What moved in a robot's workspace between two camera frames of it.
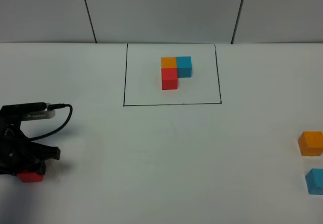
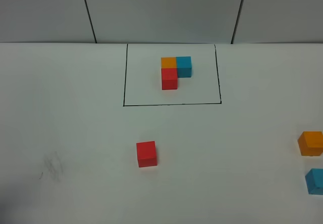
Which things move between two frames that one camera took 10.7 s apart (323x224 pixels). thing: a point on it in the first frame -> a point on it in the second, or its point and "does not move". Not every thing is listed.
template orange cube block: (168, 62) does not move
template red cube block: (169, 78) does not move
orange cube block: (311, 143) does not move
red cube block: (29, 177) -> (146, 154)
